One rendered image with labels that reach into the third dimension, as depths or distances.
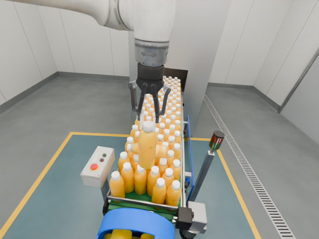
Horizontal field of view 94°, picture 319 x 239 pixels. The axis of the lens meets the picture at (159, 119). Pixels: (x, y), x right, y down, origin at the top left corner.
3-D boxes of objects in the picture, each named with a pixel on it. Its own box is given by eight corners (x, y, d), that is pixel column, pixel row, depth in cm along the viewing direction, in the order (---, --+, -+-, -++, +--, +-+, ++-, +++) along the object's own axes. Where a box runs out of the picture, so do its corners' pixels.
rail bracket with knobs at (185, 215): (171, 229, 76) (173, 220, 70) (171, 213, 82) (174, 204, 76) (190, 232, 76) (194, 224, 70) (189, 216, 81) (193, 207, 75)
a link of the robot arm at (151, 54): (168, 44, 34) (165, 70, 38) (171, 39, 42) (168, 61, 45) (129, 40, 35) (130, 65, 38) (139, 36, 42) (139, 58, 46)
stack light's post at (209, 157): (179, 225, 156) (208, 154, 92) (179, 221, 159) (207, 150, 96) (183, 226, 156) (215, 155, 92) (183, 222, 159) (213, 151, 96)
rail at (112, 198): (107, 199, 80) (107, 197, 78) (108, 198, 81) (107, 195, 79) (182, 212, 78) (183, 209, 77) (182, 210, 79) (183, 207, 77)
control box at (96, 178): (84, 185, 80) (79, 173, 74) (100, 156, 97) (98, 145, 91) (102, 188, 80) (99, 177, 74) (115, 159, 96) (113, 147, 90)
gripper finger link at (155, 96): (152, 81, 47) (156, 80, 46) (157, 111, 53) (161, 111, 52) (149, 85, 43) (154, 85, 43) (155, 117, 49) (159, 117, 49)
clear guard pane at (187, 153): (180, 218, 120) (192, 185, 92) (180, 148, 184) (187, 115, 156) (180, 218, 120) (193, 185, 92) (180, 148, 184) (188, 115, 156)
